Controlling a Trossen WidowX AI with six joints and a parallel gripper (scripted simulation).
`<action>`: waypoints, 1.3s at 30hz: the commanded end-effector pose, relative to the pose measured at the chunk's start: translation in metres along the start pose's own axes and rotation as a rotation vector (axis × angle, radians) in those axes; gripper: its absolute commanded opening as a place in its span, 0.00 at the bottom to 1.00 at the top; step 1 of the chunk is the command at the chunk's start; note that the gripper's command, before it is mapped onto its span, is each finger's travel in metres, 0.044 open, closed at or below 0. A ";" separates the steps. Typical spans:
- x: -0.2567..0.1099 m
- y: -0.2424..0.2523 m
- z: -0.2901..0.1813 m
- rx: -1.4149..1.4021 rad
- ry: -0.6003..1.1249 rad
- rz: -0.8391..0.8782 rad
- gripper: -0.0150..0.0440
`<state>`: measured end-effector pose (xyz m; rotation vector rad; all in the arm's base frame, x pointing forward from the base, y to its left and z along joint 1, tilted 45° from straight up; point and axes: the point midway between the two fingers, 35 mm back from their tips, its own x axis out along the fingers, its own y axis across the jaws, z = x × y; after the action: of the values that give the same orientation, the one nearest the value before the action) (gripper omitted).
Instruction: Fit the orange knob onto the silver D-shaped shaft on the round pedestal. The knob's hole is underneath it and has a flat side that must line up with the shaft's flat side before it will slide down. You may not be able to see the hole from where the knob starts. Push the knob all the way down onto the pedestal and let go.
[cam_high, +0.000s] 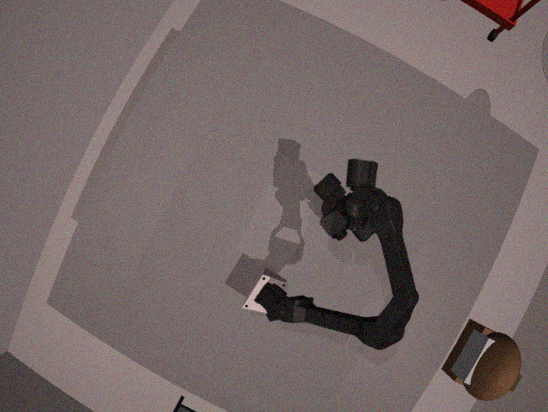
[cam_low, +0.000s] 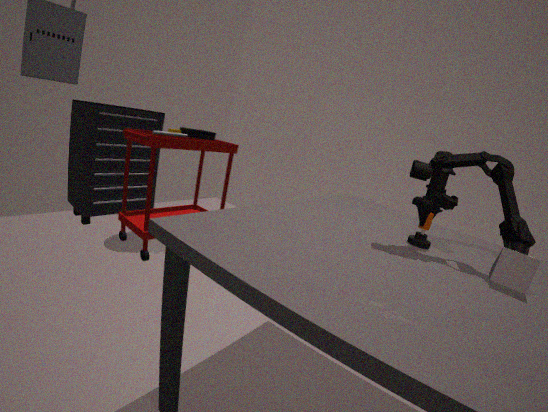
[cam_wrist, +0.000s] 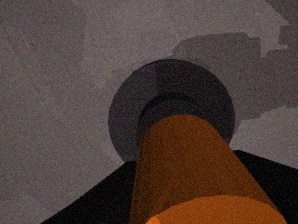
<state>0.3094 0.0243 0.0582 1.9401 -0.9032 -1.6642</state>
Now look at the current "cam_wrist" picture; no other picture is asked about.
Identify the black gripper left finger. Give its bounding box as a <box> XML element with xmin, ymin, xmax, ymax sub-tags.
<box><xmin>43</xmin><ymin>161</ymin><xmax>136</xmax><ymax>224</ymax></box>

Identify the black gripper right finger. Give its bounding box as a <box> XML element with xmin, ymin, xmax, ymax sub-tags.
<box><xmin>234</xmin><ymin>149</ymin><xmax>298</xmax><ymax>224</ymax></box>

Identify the orange knob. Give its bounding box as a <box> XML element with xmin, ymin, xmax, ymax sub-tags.
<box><xmin>129</xmin><ymin>113</ymin><xmax>286</xmax><ymax>224</ymax></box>

